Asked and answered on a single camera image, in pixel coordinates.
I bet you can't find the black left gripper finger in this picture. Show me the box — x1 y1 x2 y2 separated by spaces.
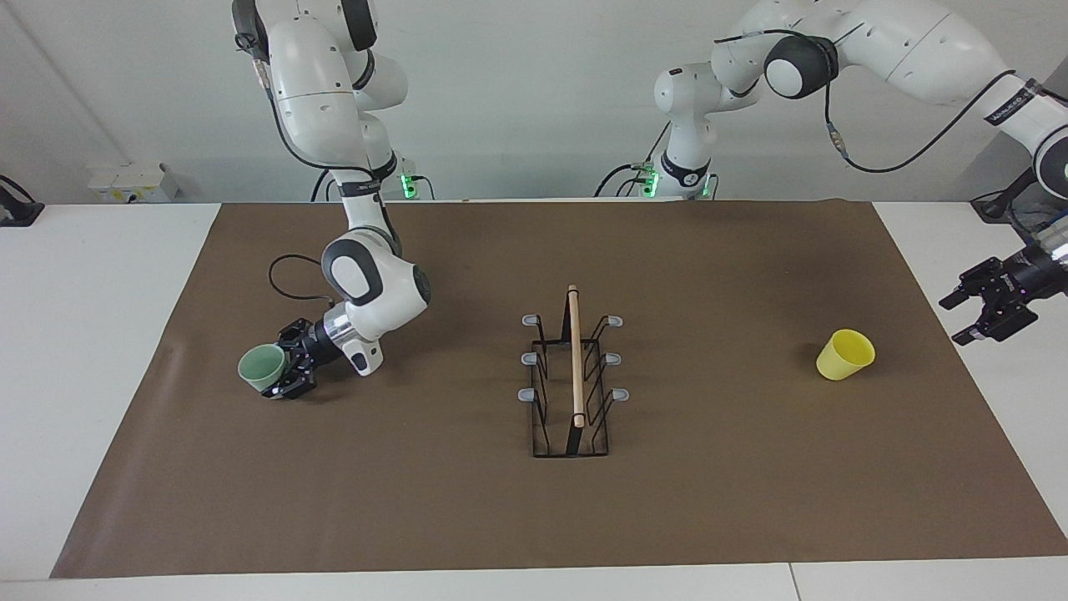
952 292 1040 346
939 257 1010 311

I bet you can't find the pale green plastic cup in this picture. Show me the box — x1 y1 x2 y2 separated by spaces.
238 344 287 391

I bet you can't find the yellow plastic cup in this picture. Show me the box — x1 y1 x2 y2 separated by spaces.
816 328 877 381

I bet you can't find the black angled stand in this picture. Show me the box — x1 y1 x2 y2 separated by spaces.
970 167 1044 225

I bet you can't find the brown table mat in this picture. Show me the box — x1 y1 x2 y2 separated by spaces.
50 199 1068 579

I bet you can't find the white power box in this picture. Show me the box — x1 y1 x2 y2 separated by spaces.
88 162 180 204

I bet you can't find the black table clamp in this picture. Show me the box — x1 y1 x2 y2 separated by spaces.
0 175 45 227

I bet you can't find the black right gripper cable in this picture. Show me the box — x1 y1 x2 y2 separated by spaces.
269 254 335 303

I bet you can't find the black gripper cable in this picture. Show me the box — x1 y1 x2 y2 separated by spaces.
269 254 335 303
716 29 1019 174

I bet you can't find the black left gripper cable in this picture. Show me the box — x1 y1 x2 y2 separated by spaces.
716 29 1019 174

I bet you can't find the black wire cup rack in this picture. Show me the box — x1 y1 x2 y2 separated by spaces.
518 285 630 458

